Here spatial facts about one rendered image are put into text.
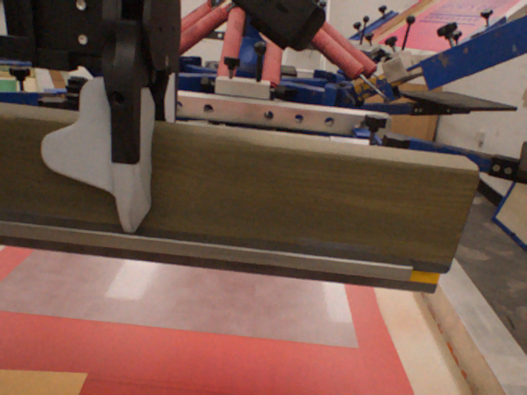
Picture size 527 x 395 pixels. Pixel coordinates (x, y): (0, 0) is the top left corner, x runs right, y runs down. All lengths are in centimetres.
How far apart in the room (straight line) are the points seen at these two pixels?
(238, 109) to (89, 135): 72
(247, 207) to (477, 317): 25
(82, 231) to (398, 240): 20
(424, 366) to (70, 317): 31
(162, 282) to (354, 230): 24
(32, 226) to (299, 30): 20
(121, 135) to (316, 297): 28
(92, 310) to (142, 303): 4
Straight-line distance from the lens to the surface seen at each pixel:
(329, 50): 134
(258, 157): 25
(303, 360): 37
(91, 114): 25
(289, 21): 23
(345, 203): 26
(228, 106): 95
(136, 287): 44
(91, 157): 25
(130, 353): 37
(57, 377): 37
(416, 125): 509
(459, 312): 42
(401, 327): 44
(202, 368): 36
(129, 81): 22
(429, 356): 42
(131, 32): 22
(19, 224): 30
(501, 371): 38
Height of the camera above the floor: 121
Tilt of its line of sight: 23 degrees down
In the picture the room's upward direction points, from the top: 6 degrees clockwise
